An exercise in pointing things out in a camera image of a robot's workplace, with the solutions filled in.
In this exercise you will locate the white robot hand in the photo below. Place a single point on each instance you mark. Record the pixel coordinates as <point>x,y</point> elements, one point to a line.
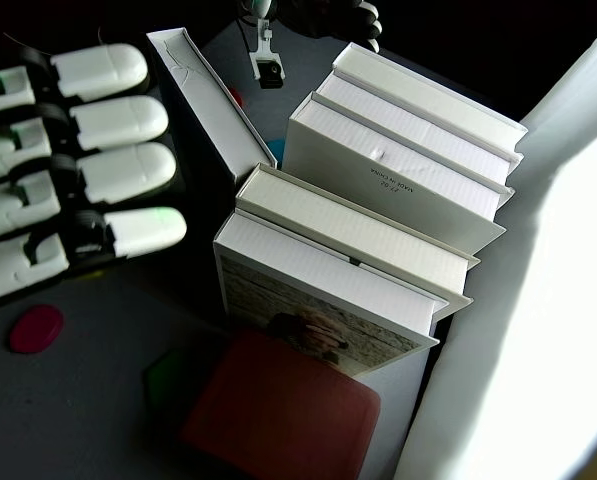
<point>328,17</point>
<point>113,120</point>

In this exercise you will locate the white book with cracked top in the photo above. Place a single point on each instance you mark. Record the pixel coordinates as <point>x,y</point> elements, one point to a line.
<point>210,100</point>

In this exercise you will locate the red heart block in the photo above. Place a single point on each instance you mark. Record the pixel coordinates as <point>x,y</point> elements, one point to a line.
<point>236,97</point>

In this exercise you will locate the white faux book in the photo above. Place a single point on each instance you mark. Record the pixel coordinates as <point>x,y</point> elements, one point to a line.
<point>428,95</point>
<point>403,120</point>

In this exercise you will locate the blue round block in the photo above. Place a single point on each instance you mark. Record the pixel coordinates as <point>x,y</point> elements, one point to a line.
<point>277,149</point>

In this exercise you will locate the white book with cream cover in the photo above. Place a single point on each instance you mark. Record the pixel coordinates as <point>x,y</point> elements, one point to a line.
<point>348,225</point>

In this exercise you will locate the magenta round block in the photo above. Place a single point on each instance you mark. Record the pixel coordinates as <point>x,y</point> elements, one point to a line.
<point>35,330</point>

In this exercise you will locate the white book with photo cover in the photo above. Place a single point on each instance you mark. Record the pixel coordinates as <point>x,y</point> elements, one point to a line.
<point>328,280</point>

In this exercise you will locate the green square block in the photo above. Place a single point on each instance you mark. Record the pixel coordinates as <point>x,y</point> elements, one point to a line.
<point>168,380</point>

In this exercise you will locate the grey table cloth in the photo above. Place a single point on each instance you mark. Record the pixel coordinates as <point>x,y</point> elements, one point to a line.
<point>78,400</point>

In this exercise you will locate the white backdrop board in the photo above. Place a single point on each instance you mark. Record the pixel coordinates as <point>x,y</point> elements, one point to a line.
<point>553,250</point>

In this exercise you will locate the plain red book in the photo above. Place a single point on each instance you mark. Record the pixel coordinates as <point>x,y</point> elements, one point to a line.
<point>283,415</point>

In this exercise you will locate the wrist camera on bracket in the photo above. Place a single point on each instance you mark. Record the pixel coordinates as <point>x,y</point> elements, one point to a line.
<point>269,72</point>

